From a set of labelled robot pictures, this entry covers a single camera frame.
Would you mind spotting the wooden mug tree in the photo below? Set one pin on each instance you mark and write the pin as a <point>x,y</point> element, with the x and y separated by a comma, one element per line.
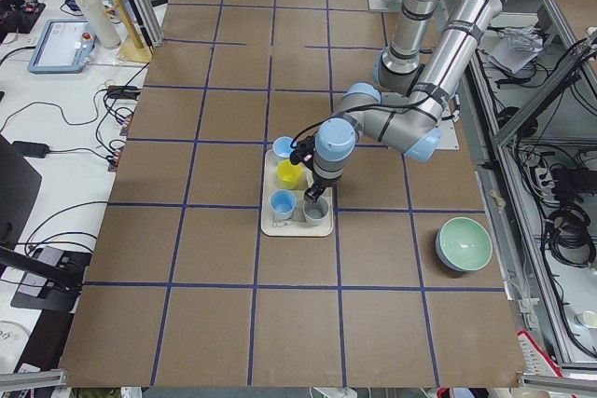
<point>133,48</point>

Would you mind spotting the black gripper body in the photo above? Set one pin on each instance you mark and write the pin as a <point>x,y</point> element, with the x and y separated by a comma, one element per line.
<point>323,181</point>

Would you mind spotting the cream plastic cup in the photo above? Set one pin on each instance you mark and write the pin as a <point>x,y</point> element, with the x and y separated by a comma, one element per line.
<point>308,179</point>

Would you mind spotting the white thermos bottle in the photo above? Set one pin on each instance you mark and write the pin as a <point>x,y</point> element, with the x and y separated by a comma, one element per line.
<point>105,30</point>

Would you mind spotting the green bowl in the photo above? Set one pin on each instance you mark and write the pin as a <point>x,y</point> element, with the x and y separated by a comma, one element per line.
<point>474,237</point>

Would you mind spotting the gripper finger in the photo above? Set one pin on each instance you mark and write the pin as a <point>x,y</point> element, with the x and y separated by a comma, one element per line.
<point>313,193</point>

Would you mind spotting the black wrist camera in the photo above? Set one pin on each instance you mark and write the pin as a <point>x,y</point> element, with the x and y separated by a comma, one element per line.
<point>303,152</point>

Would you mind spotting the yellow plastic cup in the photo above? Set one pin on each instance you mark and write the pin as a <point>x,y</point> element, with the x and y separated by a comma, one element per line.
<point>288,174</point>

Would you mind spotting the blue bowl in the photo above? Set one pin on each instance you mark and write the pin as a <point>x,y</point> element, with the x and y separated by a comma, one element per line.
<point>451,252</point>

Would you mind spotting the cream plastic tray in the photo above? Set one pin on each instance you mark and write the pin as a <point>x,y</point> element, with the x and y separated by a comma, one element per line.
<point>296,226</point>

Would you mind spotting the blue teach pendant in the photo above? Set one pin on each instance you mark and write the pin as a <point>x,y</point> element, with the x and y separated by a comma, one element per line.
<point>64,47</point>

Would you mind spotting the translucent white plastic cup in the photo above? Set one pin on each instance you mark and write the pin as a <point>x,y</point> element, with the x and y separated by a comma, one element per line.
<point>315,212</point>

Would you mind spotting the light blue plastic cup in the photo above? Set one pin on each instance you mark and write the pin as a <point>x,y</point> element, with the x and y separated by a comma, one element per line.
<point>283,204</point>

